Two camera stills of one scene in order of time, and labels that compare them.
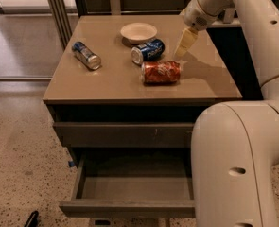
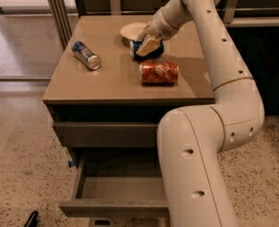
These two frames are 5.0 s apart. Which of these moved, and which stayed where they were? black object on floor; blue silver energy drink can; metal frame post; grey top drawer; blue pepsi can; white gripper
Moved: blue pepsi can; white gripper
Stayed: grey top drawer; black object on floor; metal frame post; blue silver energy drink can
